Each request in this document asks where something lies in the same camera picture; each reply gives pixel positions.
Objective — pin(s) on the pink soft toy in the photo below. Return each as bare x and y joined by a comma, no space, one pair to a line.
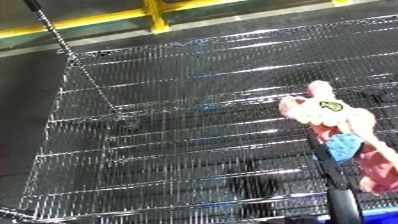
323,113

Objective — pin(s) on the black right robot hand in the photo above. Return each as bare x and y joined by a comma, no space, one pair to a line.
345,203

